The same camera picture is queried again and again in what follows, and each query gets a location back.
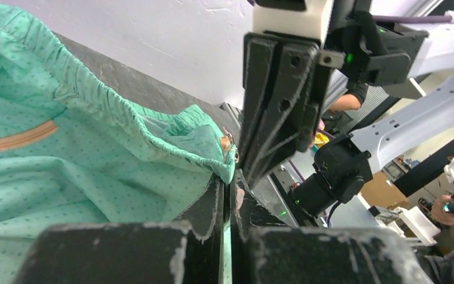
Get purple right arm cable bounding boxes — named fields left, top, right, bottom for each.
left=372, top=11, right=454, bottom=24

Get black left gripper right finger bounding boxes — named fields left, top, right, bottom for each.
left=230, top=171, right=430, bottom=283

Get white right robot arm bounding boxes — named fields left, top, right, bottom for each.
left=252, top=70, right=454, bottom=222

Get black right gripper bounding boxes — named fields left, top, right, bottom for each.
left=239, top=32, right=345, bottom=186

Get orange and teal jacket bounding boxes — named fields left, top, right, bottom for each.
left=0, top=4, right=236, bottom=283

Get operator hand holding controller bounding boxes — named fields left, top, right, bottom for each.
left=430, top=195, right=454, bottom=227

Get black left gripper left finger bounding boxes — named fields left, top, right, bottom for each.
left=15, top=176, right=224, bottom=283

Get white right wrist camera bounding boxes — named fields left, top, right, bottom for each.
left=252, top=0, right=334, bottom=42

